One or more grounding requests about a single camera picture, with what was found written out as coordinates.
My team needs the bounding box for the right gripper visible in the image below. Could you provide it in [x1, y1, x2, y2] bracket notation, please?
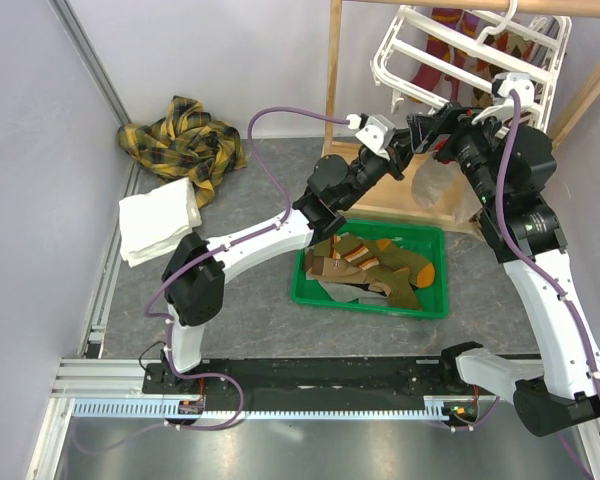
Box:
[409, 100, 516, 208]

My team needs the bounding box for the white clip hanger rack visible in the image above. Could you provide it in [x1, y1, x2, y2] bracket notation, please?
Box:
[371, 6, 572, 130]

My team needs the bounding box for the olive striped sock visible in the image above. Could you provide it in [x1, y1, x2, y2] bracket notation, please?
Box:
[333, 234, 436, 289]
[313, 234, 424, 311]

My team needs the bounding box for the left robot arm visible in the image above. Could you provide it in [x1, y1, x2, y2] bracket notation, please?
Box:
[159, 127, 417, 393]

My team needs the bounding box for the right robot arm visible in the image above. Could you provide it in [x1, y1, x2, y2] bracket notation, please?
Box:
[407, 103, 600, 437]

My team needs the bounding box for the wooden hanger stand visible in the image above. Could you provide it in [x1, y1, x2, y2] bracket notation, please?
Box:
[326, 0, 600, 235]

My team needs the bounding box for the red white sock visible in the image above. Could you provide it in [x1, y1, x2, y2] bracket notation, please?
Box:
[411, 156, 460, 209]

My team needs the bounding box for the purple maroon sock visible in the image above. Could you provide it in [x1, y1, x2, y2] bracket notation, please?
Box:
[445, 9, 480, 102]
[411, 8, 462, 101]

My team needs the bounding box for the green plastic tray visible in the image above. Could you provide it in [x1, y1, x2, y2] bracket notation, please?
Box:
[291, 218, 449, 320]

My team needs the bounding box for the brown argyle sock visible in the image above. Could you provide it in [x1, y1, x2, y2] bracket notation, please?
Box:
[471, 31, 534, 108]

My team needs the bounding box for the tan sock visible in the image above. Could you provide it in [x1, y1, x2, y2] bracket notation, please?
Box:
[303, 251, 366, 285]

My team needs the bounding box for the grey sock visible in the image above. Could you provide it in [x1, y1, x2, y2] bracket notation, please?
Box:
[318, 280, 389, 307]

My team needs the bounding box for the yellow plaid cloth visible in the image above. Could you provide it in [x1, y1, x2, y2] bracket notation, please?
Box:
[116, 96, 247, 207]

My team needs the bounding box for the white folded towel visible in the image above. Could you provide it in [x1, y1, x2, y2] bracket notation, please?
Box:
[119, 178, 202, 268]

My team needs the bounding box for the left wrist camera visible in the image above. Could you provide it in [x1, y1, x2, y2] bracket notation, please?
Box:
[346, 114, 396, 160]

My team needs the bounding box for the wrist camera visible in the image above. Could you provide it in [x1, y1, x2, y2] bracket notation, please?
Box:
[346, 114, 396, 160]
[471, 72, 535, 125]

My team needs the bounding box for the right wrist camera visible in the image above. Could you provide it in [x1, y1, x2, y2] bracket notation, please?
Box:
[471, 72, 535, 125]

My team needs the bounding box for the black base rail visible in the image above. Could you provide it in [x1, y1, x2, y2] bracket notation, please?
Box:
[142, 355, 541, 414]

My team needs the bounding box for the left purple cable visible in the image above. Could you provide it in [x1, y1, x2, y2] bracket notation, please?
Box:
[69, 105, 354, 456]

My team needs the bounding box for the slotted cable duct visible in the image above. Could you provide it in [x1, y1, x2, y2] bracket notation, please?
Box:
[73, 398, 450, 421]

